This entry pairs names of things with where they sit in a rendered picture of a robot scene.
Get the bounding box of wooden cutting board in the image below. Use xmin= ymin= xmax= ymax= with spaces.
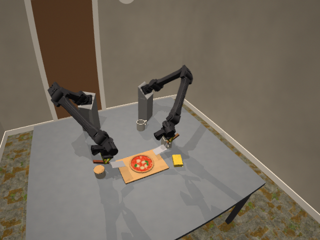
xmin=116 ymin=149 xmax=169 ymax=184

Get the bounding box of grey square mug with handle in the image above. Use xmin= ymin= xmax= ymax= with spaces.
xmin=161 ymin=136 xmax=172 ymax=149

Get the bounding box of white spatula with wooden handle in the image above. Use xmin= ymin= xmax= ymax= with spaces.
xmin=152 ymin=140 xmax=170 ymax=155

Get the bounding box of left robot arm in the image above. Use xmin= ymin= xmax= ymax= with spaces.
xmin=141 ymin=65 xmax=193 ymax=141

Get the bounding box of yellow sponge block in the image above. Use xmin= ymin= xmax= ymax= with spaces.
xmin=172 ymin=154 xmax=183 ymax=167

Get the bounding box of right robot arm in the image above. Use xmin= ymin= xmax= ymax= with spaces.
xmin=47 ymin=82 xmax=118 ymax=156

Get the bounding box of margherita pizza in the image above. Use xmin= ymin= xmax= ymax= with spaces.
xmin=129 ymin=154 xmax=154 ymax=173

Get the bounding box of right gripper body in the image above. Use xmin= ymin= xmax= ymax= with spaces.
xmin=100 ymin=152 xmax=114 ymax=159

